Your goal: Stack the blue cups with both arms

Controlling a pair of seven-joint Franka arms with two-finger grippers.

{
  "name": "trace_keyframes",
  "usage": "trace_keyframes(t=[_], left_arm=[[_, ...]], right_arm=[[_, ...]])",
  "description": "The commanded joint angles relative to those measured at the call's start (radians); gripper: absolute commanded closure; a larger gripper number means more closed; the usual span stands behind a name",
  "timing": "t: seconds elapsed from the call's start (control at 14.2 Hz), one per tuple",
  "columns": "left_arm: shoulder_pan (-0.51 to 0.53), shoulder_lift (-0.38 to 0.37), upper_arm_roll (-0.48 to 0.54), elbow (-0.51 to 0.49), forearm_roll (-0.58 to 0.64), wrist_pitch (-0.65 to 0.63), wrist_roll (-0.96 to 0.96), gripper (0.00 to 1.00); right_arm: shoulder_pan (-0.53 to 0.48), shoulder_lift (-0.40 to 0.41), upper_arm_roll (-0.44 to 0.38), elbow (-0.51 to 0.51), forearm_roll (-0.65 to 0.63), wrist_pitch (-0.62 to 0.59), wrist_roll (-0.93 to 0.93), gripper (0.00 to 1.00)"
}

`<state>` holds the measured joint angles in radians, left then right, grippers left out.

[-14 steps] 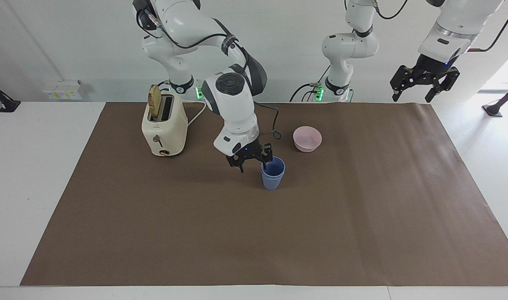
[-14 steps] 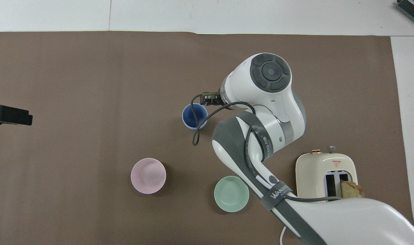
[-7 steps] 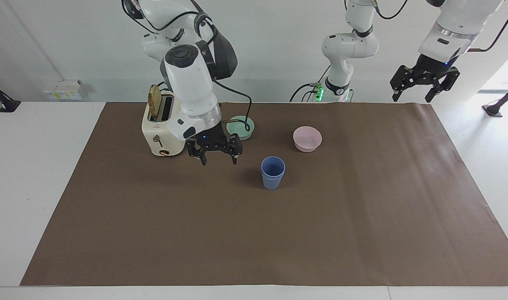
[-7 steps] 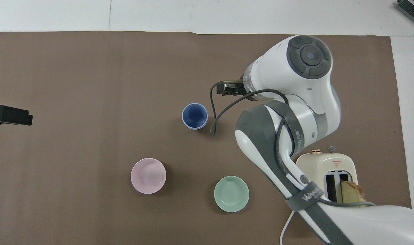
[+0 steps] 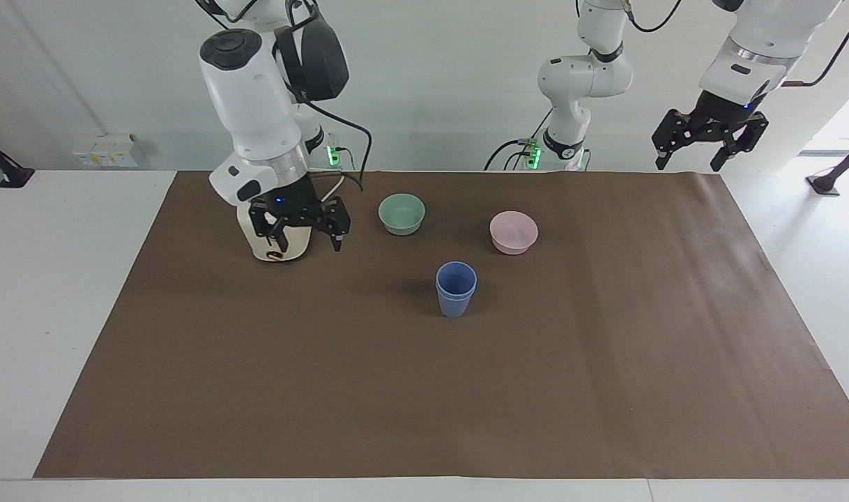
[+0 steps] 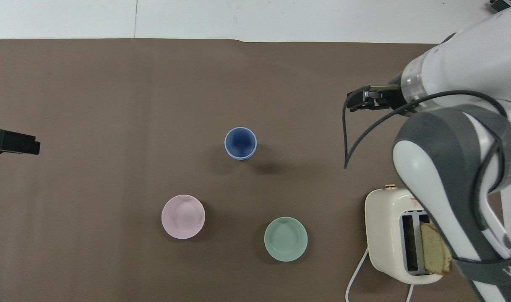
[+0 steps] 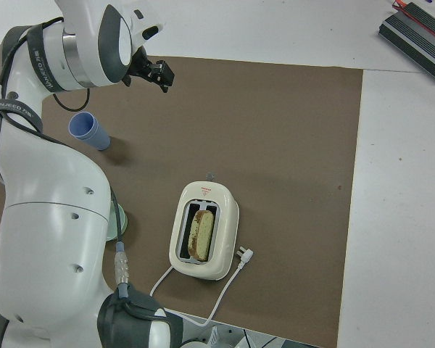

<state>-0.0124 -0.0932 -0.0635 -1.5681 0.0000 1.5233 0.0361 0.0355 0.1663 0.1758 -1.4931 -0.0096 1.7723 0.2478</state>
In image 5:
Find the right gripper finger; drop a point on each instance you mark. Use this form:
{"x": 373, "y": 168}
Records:
{"x": 337, "y": 219}
{"x": 265, "y": 222}

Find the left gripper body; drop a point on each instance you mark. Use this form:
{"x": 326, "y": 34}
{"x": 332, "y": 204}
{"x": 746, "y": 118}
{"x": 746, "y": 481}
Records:
{"x": 721, "y": 111}

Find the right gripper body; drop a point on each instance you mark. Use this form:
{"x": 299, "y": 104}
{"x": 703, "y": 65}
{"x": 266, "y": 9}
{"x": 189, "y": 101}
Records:
{"x": 292, "y": 202}

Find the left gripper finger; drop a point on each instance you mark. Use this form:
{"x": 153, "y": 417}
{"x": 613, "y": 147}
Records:
{"x": 672, "y": 132}
{"x": 745, "y": 136}

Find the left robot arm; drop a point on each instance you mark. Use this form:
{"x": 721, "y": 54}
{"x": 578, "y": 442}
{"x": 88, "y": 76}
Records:
{"x": 578, "y": 77}

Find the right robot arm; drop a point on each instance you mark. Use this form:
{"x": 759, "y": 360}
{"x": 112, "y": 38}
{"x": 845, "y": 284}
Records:
{"x": 250, "y": 104}

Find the cream white cup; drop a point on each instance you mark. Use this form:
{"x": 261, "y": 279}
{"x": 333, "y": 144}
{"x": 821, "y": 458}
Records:
{"x": 295, "y": 244}

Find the green bowl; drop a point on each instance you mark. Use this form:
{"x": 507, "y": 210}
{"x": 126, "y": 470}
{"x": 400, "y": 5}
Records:
{"x": 401, "y": 213}

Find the black stand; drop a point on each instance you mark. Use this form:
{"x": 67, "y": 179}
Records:
{"x": 839, "y": 171}
{"x": 6, "y": 171}

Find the blue cup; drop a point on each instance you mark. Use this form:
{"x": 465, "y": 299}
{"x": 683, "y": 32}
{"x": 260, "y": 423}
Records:
{"x": 456, "y": 277}
{"x": 456, "y": 308}

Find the pink bowl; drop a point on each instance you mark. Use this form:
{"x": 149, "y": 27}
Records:
{"x": 514, "y": 231}

